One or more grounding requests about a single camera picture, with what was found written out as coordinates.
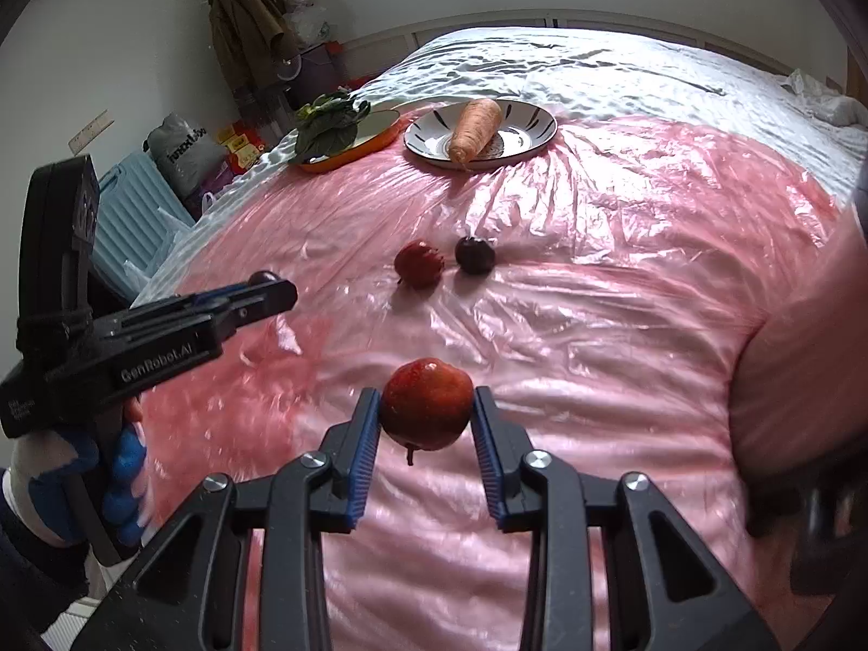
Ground purple container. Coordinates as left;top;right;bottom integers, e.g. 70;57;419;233
298;44;348;94

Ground person's pink-clothed leg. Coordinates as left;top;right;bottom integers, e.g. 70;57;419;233
729;200;868;557

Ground small red apple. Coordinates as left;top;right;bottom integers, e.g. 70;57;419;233
394;239;446;289

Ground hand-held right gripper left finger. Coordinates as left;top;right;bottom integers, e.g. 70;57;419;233
71;386;382;651

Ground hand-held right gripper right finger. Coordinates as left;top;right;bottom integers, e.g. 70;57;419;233
473;385;781;651

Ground leafy green vegetable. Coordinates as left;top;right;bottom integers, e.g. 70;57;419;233
293;90;372;157

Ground white striped plate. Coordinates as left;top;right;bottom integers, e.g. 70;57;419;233
403;99;558;172

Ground light blue suitcase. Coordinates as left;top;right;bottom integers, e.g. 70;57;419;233
91;149;199;287

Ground white bed sheet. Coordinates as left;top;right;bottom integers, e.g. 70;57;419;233
129;25;868;299

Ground yellow and red boxes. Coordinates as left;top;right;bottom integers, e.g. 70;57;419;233
217;120;270;175

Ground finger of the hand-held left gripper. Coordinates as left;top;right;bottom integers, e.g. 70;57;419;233
158;272;280;314
202;280;300;355

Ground wooden ruler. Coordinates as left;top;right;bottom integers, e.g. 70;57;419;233
68;110;116;154

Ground grey printed bag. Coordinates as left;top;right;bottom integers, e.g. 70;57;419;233
145;112;229;195

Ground carrot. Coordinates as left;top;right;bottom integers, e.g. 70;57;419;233
448;98;504;165

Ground brown hanging coat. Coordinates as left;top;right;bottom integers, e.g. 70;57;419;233
207;0;301;124

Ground large red apple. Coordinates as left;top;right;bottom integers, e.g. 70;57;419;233
381;357;474;467

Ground pink plastic sheet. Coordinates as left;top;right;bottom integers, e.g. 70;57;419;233
139;108;857;651

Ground person's left forearm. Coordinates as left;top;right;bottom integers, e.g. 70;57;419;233
0;488;94;618

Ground white crumpled cloth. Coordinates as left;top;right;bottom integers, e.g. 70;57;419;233
780;68;868;127

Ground brown wooden headboard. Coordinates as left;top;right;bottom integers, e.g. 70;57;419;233
844;33;868;97

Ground orange enamel plate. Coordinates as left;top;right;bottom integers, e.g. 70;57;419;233
290;110;403;174

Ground person's left hand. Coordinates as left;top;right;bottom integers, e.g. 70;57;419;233
0;397;154;565

